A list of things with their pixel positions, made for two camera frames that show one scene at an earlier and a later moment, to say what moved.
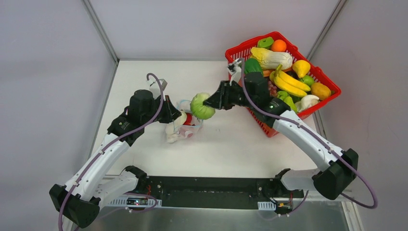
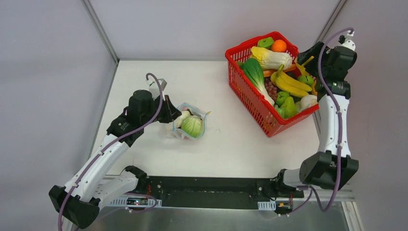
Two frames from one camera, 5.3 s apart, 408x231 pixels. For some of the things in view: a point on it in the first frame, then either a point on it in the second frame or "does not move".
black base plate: (218, 192) does not move
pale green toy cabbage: (199, 110) → (192, 125)
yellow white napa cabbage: (269, 60) does not move
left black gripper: (167, 108) does not move
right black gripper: (225, 96) → (310, 57)
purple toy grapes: (272, 88) does not move
